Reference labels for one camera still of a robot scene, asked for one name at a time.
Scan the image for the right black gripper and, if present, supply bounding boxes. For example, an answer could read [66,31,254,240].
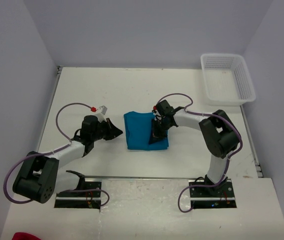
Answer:
[150,118,173,145]

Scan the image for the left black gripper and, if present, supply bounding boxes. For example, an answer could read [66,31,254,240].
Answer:
[91,118,122,142]

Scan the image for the blue t shirt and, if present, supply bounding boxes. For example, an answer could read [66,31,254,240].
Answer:
[124,111,169,151]

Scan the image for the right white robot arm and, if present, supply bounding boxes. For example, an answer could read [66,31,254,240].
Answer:
[149,100,243,197]

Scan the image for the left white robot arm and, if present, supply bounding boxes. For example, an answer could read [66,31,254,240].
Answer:
[8,115,123,204]

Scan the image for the white plastic basket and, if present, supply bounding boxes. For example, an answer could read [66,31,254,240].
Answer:
[200,53,256,106]

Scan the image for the red cloth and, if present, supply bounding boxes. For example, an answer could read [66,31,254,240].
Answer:
[12,232,41,240]

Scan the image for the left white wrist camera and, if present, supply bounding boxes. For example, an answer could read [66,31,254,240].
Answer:
[90,105,107,123]

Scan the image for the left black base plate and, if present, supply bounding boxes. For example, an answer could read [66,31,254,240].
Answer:
[54,181,102,210]

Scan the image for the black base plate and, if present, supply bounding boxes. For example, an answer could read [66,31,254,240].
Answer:
[189,179,237,209]
[54,181,102,210]

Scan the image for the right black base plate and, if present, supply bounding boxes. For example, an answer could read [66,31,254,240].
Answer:
[189,179,237,209]

